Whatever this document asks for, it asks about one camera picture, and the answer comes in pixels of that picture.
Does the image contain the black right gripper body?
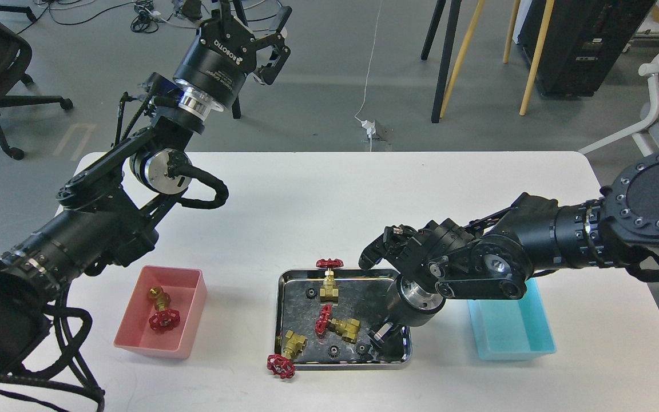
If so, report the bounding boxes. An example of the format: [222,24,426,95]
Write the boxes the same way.
[386,275,446,327]

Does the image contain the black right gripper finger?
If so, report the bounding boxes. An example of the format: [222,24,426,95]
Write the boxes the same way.
[368,323,407,350]

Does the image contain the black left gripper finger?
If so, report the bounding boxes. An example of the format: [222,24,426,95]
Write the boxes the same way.
[209,1,249,35]
[253,6,292,85]

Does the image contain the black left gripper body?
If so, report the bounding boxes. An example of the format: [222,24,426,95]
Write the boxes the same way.
[173,20,257,112]

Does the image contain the brass valve red handle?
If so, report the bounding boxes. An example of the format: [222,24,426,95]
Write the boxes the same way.
[315,259,344,303]
[314,303,361,344]
[148,287,181,333]
[267,330,308,379]

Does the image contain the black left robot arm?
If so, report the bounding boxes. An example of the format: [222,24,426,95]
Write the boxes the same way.
[0,1,291,411]

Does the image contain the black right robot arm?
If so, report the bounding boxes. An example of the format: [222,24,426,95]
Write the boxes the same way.
[359,152,659,326]

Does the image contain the black gear bottom right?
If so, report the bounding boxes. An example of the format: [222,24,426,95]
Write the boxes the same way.
[355,342,370,355]

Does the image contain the black gear bottom left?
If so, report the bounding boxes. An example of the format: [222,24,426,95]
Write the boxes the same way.
[327,345,341,358]

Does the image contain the blue plastic box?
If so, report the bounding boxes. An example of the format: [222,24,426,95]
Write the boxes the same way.
[467,279,557,361]

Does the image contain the pink plastic box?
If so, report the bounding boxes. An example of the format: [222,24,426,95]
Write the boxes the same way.
[113,266,207,359]

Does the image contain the metal tray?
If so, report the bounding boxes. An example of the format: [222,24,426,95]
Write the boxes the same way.
[274,268,412,370]

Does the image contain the black and wood easel legs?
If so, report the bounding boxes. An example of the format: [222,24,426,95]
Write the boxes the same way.
[420,1,556,124]

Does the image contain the brass valve top red handle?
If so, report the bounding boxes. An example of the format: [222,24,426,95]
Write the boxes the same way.
[315,259,344,303]

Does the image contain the black floor cables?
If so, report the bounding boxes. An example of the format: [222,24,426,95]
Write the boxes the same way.
[32,0,287,35]

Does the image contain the brass valve bottom red handle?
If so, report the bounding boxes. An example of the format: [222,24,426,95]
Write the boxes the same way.
[267,330,308,379]

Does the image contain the white power adapter with cable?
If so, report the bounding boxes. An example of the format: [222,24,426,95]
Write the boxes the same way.
[354,1,384,152]

